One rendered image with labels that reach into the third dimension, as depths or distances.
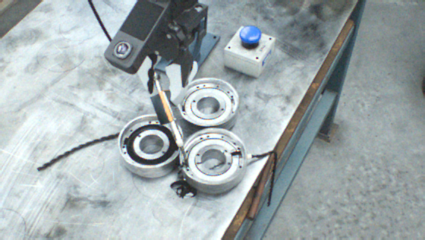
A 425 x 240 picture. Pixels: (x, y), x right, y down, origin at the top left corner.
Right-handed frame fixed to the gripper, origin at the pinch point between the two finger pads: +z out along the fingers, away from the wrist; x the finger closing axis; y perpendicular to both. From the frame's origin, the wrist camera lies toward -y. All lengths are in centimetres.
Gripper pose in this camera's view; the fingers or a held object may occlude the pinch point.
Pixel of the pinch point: (160, 95)
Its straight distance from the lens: 80.5
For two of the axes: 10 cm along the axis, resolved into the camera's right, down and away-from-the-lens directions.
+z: -0.5, 6.9, 7.2
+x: -8.7, -3.9, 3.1
